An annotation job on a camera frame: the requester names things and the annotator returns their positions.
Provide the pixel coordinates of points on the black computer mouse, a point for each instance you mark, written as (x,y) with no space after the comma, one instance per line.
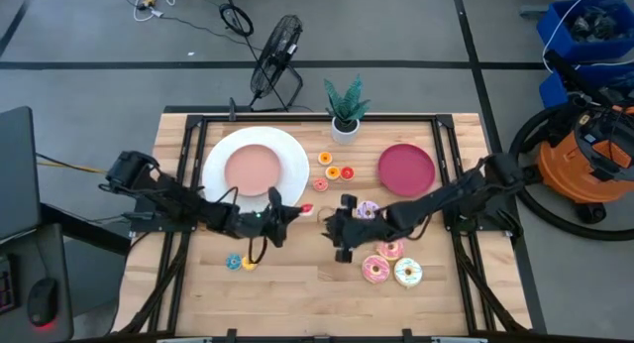
(42,301)

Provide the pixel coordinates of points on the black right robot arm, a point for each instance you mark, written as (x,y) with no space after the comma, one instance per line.
(446,194)

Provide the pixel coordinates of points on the magenta plate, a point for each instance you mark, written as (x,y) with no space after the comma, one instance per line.
(406,169)

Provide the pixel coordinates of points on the small red-orange frosted donut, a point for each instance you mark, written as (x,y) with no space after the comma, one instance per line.
(343,173)

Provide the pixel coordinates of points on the dark grey laptop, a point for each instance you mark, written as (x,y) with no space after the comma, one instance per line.
(17,174)

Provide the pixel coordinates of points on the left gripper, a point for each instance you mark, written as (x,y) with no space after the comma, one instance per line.
(255,223)

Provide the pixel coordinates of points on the light pink plate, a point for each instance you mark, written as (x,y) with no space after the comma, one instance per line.
(252,169)

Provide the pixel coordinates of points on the large pink sprinkled donut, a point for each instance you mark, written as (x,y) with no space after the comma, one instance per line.
(369,271)

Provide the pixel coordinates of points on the large white blue-striped donut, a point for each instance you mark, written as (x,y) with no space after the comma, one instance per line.
(401,273)

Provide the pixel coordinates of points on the grey desk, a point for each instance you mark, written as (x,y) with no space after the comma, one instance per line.
(54,263)

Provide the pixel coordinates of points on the black aluminium rig frame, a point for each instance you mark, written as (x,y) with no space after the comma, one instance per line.
(194,121)

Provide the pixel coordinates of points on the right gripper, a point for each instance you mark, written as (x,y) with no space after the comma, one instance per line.
(371,229)

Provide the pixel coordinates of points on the small blue frosted donut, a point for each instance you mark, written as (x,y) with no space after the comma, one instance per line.
(230,262)

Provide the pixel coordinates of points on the blue plastic bin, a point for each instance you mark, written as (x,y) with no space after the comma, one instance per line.
(555,40)
(552,90)

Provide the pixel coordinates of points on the green plant in white pot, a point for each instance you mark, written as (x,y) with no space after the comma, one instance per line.
(347,137)

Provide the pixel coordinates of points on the black keyboard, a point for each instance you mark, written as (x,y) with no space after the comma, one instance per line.
(6,288)

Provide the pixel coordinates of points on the large plain pink donut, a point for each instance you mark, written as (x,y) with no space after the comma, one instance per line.
(392,250)

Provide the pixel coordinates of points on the large lavender frosted donut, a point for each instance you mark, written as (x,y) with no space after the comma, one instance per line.
(367,210)

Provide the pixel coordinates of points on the small yellow frosted donut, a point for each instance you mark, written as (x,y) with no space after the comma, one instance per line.
(250,266)

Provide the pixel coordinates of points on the white round woven placemat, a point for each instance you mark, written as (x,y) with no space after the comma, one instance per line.
(292,154)

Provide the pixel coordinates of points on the orange shop vacuum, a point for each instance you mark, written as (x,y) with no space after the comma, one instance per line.
(513,154)
(569,169)

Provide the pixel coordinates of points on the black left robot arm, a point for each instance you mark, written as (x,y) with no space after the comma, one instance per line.
(168,194)

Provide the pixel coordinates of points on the black floor fan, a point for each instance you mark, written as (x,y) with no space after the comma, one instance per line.
(277,50)

